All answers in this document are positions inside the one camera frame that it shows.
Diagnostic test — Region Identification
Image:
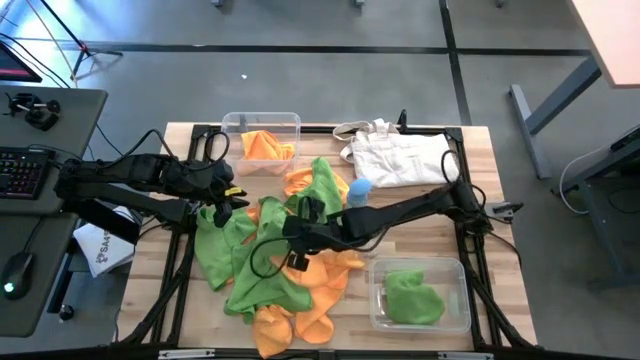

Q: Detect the black tripod stand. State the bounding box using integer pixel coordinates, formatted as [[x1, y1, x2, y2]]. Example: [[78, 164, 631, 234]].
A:
[[38, 0, 124, 81]]

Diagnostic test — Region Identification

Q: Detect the black monitor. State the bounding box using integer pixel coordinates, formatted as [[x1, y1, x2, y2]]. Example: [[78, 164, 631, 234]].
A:
[[0, 41, 44, 84]]

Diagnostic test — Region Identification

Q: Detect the white canvas tote bag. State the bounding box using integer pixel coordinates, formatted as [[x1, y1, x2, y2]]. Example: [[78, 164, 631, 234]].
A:
[[332, 117, 461, 190]]

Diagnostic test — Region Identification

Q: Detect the white cable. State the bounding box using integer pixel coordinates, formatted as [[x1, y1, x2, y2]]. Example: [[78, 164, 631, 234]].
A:
[[558, 144, 609, 216]]

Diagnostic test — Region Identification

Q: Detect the grey metal stand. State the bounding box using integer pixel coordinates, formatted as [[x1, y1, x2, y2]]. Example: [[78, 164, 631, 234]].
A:
[[552, 124, 640, 291]]

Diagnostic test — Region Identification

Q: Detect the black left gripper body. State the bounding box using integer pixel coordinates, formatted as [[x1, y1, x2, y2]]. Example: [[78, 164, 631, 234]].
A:
[[192, 158, 227, 207]]

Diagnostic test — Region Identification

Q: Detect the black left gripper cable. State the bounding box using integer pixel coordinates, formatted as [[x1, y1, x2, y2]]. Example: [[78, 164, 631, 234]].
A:
[[202, 130, 231, 169]]

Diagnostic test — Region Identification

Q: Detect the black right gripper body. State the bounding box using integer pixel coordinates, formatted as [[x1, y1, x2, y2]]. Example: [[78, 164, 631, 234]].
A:
[[282, 214, 351, 254]]

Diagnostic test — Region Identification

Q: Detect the green microfiber towel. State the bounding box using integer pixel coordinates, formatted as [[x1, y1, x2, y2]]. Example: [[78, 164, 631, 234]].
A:
[[383, 268, 446, 327], [223, 196, 314, 325], [193, 205, 259, 292], [283, 156, 346, 224]]

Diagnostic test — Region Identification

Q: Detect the black computer mouse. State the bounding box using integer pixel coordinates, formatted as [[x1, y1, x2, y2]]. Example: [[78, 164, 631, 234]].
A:
[[0, 251, 35, 302]]

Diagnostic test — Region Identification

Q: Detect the clear plastic bin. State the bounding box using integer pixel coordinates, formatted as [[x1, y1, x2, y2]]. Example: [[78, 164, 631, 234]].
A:
[[368, 256, 472, 335], [220, 111, 303, 177]]

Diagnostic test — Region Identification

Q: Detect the wooden desk with grey legs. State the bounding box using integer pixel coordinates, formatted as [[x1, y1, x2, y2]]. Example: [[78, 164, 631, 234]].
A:
[[509, 0, 640, 181]]

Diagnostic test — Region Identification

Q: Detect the black backlit keyboard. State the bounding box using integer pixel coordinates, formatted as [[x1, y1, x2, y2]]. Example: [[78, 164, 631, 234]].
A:
[[0, 146, 57, 201]]

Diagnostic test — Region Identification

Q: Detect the blue Febreze spray bottle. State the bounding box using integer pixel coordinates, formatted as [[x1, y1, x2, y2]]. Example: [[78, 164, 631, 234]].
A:
[[345, 177, 374, 210]]

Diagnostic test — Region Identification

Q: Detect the silver aluminium bracket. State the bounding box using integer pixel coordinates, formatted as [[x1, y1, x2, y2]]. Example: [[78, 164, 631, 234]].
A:
[[437, 351, 495, 360], [157, 348, 216, 360]]

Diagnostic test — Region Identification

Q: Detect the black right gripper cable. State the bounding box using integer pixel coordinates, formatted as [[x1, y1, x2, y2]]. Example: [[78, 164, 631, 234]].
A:
[[248, 233, 296, 279]]

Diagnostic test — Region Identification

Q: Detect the black clamp bracket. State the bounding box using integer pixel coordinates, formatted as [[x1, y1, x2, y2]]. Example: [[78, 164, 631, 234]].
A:
[[485, 200, 525, 222]]

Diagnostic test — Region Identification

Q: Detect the orange microfiber towel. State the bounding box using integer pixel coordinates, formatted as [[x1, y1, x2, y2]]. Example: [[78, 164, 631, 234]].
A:
[[283, 166, 351, 205], [269, 248, 366, 346], [251, 303, 296, 359], [243, 203, 262, 246], [240, 129, 296, 162]]

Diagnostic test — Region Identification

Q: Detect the black clamp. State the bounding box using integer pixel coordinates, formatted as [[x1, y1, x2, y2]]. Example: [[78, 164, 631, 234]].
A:
[[3, 92, 62, 133]]

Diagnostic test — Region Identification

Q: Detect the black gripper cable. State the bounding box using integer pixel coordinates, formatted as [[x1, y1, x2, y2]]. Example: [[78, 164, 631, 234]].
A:
[[202, 130, 231, 169], [248, 233, 296, 279]]

